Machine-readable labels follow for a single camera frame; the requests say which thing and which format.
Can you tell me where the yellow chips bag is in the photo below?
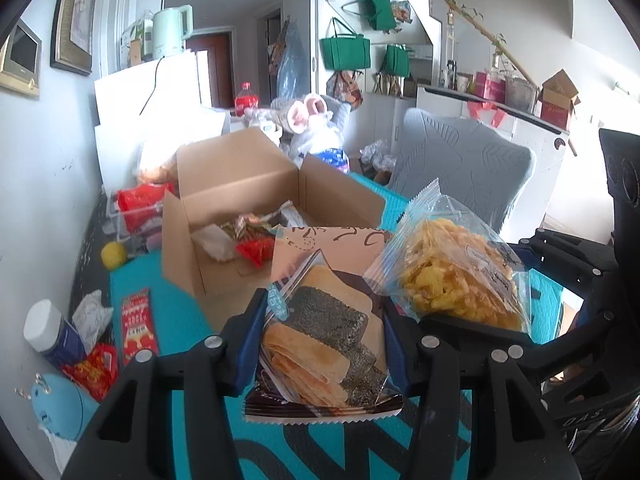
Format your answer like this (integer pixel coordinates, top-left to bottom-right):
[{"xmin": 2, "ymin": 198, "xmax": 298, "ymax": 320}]
[{"xmin": 364, "ymin": 177, "xmax": 532, "ymax": 334}]

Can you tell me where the white cabinet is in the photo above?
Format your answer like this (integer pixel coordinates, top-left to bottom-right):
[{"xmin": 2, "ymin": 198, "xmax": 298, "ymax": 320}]
[{"xmin": 415, "ymin": 85, "xmax": 571, "ymax": 231}]

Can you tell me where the clear storage container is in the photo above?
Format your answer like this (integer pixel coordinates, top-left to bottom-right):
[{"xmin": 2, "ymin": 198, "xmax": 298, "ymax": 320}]
[{"xmin": 107, "ymin": 195, "xmax": 167, "ymax": 252}]

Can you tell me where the white plastic bag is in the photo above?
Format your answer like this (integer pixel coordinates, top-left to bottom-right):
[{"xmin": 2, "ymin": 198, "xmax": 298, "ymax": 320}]
[{"xmin": 290, "ymin": 125, "xmax": 346, "ymax": 161}]

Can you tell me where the white-capped blue bottle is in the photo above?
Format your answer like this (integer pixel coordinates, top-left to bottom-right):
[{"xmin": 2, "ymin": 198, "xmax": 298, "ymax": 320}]
[{"xmin": 23, "ymin": 300, "xmax": 88, "ymax": 368}]

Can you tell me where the grey leaf-pattern chair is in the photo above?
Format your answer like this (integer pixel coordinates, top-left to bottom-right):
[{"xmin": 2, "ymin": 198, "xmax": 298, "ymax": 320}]
[{"xmin": 387, "ymin": 107, "xmax": 537, "ymax": 241}]

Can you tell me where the large green tote bag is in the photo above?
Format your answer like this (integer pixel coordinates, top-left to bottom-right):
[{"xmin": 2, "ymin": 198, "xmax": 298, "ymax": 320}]
[{"xmin": 320, "ymin": 17, "xmax": 372, "ymax": 71}]

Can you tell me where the brown door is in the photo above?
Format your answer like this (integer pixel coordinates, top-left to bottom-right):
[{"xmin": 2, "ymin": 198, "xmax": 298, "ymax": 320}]
[{"xmin": 186, "ymin": 31, "xmax": 235, "ymax": 109}]

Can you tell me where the pale green electric kettle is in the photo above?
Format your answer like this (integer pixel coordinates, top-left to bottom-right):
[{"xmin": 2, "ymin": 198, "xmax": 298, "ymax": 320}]
[{"xmin": 151, "ymin": 5, "xmax": 193, "ymax": 61}]

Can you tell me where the small open cardboard box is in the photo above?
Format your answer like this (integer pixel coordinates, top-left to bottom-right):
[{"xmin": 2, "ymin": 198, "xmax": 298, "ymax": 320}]
[{"xmin": 537, "ymin": 69, "xmax": 581, "ymax": 131}]

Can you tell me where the red ribbon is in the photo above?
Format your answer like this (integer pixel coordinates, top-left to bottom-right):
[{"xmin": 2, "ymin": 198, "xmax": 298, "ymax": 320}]
[{"xmin": 467, "ymin": 100, "xmax": 516, "ymax": 128}]

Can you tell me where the bamboo branch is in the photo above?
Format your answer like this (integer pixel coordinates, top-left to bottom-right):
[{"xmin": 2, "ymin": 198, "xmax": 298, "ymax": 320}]
[{"xmin": 427, "ymin": 0, "xmax": 538, "ymax": 91}]

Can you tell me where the large clear plastic bag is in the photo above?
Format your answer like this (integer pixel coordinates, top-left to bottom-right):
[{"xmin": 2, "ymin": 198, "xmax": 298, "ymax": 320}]
[{"xmin": 135, "ymin": 125, "xmax": 181, "ymax": 186}]

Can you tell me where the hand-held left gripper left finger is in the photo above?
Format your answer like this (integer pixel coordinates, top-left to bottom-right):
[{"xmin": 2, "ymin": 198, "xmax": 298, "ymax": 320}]
[{"xmin": 60, "ymin": 287, "xmax": 268, "ymax": 480}]

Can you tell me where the wall intercom panel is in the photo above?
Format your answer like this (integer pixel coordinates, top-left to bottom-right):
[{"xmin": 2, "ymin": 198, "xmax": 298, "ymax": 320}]
[{"xmin": 0, "ymin": 20, "xmax": 42, "ymax": 98}]

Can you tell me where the red foil package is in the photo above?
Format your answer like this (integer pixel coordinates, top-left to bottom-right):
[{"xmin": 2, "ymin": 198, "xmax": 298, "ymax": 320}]
[{"xmin": 116, "ymin": 183, "xmax": 176, "ymax": 233}]

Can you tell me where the small green tote bag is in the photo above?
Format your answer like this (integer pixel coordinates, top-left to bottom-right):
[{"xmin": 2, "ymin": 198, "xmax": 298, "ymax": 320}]
[{"xmin": 382, "ymin": 44, "xmax": 413, "ymax": 78}]

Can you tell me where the long red snack packet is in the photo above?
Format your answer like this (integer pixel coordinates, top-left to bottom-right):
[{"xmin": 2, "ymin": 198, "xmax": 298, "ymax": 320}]
[{"xmin": 120, "ymin": 287, "xmax": 161, "ymax": 366}]

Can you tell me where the framed wall picture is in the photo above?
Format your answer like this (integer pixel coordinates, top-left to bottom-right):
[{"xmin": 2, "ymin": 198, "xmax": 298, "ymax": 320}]
[{"xmin": 50, "ymin": 0, "xmax": 98, "ymax": 77}]

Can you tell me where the pink plush slipper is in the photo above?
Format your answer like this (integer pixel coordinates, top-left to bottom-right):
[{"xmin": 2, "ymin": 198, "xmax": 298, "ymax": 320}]
[
  {"xmin": 305, "ymin": 92, "xmax": 329, "ymax": 118},
  {"xmin": 286, "ymin": 100, "xmax": 311, "ymax": 133}
]

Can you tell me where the grey knit cloth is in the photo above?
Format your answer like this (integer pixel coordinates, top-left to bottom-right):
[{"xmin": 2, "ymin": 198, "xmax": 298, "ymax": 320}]
[{"xmin": 327, "ymin": 105, "xmax": 352, "ymax": 132}]

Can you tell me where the seaweed cracker packet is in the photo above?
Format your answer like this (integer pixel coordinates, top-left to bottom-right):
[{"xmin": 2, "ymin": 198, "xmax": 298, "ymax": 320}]
[{"xmin": 244, "ymin": 225, "xmax": 404, "ymax": 424}]

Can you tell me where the black power cable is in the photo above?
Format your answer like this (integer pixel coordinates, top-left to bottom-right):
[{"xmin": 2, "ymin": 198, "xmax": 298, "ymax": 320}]
[{"xmin": 139, "ymin": 57, "xmax": 163, "ymax": 113}]

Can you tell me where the patterned hanging bag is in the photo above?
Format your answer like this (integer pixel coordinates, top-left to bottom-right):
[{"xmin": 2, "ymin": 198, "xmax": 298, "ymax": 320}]
[{"xmin": 326, "ymin": 70, "xmax": 364, "ymax": 111}]

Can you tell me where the white snack packet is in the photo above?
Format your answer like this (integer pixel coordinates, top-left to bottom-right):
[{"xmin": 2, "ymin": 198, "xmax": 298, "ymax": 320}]
[{"xmin": 192, "ymin": 225, "xmax": 237, "ymax": 262}]

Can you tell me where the crumpled white wrapper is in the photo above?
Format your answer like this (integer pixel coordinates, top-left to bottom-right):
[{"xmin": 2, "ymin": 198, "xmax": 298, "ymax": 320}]
[{"xmin": 72, "ymin": 290, "xmax": 115, "ymax": 353}]

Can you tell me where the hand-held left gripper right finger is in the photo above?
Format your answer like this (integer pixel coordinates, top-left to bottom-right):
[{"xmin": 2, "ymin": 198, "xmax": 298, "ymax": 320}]
[{"xmin": 381, "ymin": 302, "xmax": 581, "ymax": 480}]

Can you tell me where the crumpled clear plastic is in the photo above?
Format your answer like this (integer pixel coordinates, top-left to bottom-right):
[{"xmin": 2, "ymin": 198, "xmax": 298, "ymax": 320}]
[{"xmin": 360, "ymin": 140, "xmax": 396, "ymax": 167}]

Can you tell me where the blue hanging plastic cover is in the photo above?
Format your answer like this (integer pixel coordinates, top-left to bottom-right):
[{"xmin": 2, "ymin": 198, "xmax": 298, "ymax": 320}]
[{"xmin": 276, "ymin": 22, "xmax": 310, "ymax": 101}]

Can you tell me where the teal bubble table mat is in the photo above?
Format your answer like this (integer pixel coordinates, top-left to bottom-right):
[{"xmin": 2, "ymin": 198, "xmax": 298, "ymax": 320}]
[{"xmin": 110, "ymin": 170, "xmax": 566, "ymax": 480}]

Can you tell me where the crumpled red packet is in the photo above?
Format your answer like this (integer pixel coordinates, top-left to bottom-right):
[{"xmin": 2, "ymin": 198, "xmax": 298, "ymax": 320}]
[{"xmin": 62, "ymin": 345, "xmax": 120, "ymax": 401}]

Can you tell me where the metal bucket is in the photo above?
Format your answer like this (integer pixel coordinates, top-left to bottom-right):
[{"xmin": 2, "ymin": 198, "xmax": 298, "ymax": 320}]
[{"xmin": 505, "ymin": 75, "xmax": 538, "ymax": 113}]

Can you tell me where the blue tissue pack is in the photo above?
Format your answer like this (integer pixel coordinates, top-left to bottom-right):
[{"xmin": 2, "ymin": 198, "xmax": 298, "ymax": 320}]
[{"xmin": 317, "ymin": 146, "xmax": 351, "ymax": 173}]

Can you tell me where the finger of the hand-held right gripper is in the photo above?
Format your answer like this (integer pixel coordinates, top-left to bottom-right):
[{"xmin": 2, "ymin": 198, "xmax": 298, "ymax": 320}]
[
  {"xmin": 416, "ymin": 306, "xmax": 619, "ymax": 397},
  {"xmin": 514, "ymin": 228, "xmax": 622, "ymax": 307}
]

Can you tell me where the pink gift box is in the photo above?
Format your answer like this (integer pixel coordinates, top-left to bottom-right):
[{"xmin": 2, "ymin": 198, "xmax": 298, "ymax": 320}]
[{"xmin": 472, "ymin": 71, "xmax": 506, "ymax": 103}]

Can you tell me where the yellow round fruit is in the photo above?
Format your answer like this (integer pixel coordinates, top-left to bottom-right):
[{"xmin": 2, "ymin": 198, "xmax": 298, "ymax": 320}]
[{"xmin": 101, "ymin": 241, "xmax": 128, "ymax": 268}]

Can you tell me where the cola bottle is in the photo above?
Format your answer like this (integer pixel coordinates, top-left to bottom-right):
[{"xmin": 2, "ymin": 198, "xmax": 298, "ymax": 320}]
[{"xmin": 234, "ymin": 81, "xmax": 260, "ymax": 118}]

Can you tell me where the large brown cardboard box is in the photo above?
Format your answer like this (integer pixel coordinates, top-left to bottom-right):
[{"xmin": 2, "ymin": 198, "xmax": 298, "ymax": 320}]
[{"xmin": 161, "ymin": 127, "xmax": 387, "ymax": 331}]

